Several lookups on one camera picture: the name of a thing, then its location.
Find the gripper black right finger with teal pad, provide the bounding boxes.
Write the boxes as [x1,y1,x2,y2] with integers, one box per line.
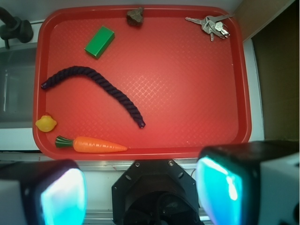
[195,140,300,225]

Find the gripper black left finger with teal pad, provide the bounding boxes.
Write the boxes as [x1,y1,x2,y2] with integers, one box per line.
[0,160,87,225]

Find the orange toy carrot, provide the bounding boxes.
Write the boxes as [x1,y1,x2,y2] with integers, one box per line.
[55,136,128,153]

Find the yellow rubber duck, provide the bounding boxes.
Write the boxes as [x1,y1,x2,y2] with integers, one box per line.
[35,114,57,133]

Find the red plastic tray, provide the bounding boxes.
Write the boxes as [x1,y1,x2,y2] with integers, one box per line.
[33,6,251,160]

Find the stainless steel sink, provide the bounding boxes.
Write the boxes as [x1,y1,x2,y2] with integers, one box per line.
[0,44,37,128]

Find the green rectangular block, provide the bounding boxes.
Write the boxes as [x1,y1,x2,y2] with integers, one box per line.
[84,26,115,59]

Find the wooden panel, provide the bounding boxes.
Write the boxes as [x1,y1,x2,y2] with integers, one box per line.
[235,0,300,141]

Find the silver key bunch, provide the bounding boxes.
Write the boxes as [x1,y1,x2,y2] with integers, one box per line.
[185,14,233,42]

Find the grey sink faucet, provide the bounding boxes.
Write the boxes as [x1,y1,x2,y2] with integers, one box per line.
[0,7,34,49]

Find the brown rock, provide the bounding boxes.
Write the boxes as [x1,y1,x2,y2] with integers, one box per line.
[126,7,144,26]

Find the dark blue rope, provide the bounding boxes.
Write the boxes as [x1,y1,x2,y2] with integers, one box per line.
[41,66,146,129]

